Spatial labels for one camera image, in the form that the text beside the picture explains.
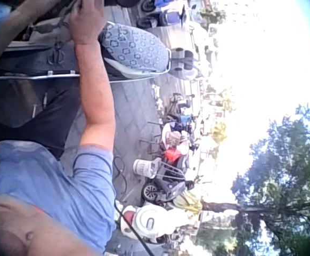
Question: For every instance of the dark scooter with chrome rail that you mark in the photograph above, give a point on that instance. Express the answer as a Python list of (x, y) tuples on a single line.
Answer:
[(24, 61)]

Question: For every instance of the grey cloth bag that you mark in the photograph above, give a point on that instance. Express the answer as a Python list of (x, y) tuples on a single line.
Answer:
[(49, 32)]

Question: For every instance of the person's right fingers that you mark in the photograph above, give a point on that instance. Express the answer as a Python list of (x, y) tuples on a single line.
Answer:
[(89, 4)]

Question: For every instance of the person's legs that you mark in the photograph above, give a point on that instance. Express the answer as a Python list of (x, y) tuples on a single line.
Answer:
[(56, 117)]

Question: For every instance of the red and white parked scooter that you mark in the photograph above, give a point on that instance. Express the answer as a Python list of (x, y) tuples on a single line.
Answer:
[(175, 149)]

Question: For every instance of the person's right hand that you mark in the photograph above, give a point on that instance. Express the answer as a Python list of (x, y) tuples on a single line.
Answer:
[(87, 24)]

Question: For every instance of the green tree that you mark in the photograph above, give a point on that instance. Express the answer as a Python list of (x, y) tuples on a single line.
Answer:
[(285, 186)]

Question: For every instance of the white plastic bucket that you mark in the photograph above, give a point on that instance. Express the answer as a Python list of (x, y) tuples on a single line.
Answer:
[(144, 168)]

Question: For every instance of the black parked scooter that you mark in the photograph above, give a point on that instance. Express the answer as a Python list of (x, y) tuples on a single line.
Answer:
[(165, 186)]

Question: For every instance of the blue patterned scooter seat cover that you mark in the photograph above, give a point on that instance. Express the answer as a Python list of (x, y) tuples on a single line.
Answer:
[(135, 48)]

